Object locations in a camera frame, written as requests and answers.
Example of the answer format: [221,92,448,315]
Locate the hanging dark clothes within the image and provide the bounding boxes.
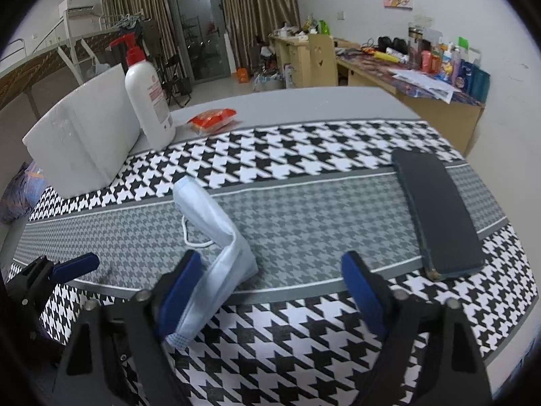
[117,16,145,35]

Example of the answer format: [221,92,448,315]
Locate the orange snack packet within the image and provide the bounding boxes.
[186,108,238,136]

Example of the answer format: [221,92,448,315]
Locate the white air conditioner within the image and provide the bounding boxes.
[59,0,102,14]

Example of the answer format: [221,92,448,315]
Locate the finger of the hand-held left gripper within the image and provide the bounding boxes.
[8,253,100,305]

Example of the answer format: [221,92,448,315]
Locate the row of toiletry bottles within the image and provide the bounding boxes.
[407,24,492,103]

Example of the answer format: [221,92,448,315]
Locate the white foam box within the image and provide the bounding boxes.
[22,65,143,199]

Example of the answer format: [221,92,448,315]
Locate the wooden desk with drawers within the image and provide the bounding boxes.
[269,34,311,90]

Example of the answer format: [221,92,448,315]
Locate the houndstooth tablecloth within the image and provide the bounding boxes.
[8,118,534,406]

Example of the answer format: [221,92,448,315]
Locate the white metal bunk bed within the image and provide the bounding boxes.
[0,13,146,108]

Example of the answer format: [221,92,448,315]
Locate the white lotion pump bottle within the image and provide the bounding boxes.
[110,34,177,152]

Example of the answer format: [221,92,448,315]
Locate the blue face mask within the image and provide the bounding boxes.
[163,176,259,349]

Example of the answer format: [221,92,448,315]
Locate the loose white papers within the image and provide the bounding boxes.
[392,69,464,103]

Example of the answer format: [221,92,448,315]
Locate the glass balcony door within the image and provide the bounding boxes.
[163,0,234,82]

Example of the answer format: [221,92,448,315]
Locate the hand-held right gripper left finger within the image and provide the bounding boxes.
[53,249,204,406]

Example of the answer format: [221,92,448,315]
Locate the black folding chair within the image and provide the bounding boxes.
[160,53,193,108]

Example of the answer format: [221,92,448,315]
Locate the wooden chair with smiley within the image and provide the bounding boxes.
[307,34,339,89]

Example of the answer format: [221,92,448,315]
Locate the cluttered wooden desk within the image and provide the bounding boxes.
[336,56,485,156]

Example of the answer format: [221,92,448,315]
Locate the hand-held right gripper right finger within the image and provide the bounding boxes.
[340,251,493,406]

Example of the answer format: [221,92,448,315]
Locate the black phone case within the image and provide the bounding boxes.
[391,148,486,281]

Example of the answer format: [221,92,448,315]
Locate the black bag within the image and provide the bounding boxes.
[377,36,409,54]

